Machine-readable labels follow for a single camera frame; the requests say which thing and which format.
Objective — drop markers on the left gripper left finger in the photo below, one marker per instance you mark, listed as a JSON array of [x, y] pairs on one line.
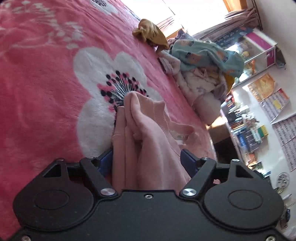
[[96, 170]]

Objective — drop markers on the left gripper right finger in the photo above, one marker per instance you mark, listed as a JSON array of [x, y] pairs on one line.
[[200, 171]]

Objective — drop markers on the pink sweatshirt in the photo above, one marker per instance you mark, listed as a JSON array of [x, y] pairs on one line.
[[147, 146]]

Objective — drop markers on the cluttered desk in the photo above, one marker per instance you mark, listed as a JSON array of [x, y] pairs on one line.
[[256, 142]]

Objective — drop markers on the white purple floral garment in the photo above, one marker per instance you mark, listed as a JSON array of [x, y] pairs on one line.
[[196, 83]]

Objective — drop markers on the mustard yellow garment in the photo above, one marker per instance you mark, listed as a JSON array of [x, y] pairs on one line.
[[229, 81]]

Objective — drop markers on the pink floral bed blanket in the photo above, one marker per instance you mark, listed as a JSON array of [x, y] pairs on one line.
[[58, 58]]

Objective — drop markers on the teal printed pajama garment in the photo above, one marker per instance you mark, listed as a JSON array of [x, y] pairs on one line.
[[198, 54]]

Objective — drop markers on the glass display cabinet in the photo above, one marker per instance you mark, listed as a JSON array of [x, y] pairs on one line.
[[256, 49]]

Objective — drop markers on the small yellow brown garment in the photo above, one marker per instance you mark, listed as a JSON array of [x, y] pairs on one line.
[[149, 33]]

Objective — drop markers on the wall calendar posters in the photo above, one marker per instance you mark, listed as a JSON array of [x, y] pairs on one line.
[[273, 101]]

